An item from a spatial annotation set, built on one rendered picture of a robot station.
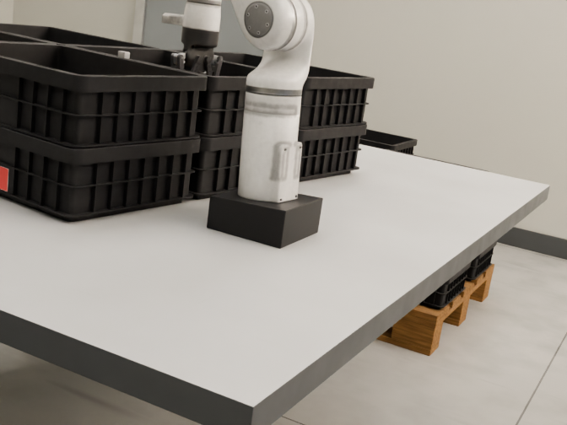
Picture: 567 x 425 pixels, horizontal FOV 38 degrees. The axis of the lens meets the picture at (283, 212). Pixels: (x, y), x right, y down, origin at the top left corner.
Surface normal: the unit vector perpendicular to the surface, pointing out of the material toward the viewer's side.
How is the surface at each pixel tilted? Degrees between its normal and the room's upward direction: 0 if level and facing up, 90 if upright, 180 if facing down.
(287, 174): 87
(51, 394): 0
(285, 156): 87
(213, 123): 90
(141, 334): 0
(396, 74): 90
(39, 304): 0
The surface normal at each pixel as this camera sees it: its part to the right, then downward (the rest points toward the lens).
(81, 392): 0.14, -0.96
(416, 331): -0.46, 0.16
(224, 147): 0.80, 0.25
